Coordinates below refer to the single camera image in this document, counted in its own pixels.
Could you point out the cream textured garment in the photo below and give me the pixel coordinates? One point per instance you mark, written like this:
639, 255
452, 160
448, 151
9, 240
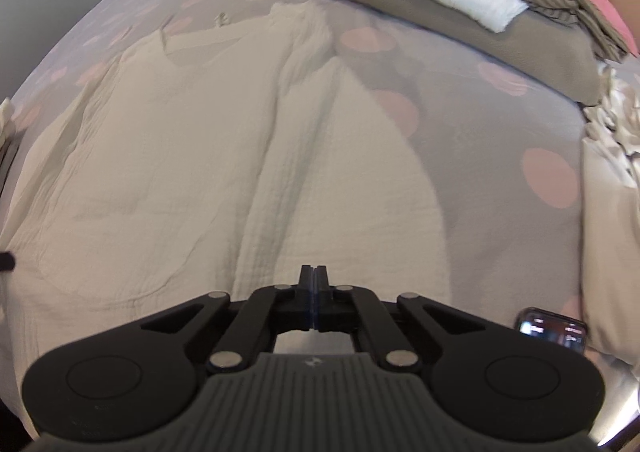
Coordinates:
200, 171

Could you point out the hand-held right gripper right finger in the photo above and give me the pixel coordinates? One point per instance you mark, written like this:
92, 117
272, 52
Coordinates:
320, 302

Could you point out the grey bed sheet pink dots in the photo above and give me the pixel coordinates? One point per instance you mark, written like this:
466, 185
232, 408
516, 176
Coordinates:
480, 141

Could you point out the crumpled cream cloth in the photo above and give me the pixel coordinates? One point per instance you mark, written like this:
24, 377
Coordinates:
612, 212

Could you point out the black smartphone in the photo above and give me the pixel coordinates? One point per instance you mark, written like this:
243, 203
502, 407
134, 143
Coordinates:
552, 328

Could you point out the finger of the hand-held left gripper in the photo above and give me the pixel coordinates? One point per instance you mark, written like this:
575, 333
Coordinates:
5, 263

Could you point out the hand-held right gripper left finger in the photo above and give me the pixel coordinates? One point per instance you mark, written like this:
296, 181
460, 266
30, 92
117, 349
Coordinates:
306, 302

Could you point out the taupe folded cloth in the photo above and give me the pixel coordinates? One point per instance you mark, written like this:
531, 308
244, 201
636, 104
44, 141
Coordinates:
440, 26

